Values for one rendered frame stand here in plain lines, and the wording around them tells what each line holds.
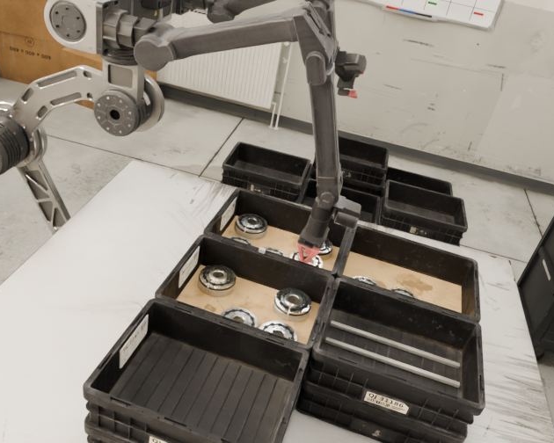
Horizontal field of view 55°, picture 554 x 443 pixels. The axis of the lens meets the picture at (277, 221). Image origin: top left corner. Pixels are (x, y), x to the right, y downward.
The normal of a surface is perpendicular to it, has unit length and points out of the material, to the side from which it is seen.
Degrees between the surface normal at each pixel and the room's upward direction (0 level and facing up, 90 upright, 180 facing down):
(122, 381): 0
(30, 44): 88
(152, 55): 102
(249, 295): 0
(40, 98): 90
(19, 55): 90
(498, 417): 0
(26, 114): 90
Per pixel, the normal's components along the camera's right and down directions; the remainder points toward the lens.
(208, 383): 0.18, -0.82
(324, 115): -0.19, 0.67
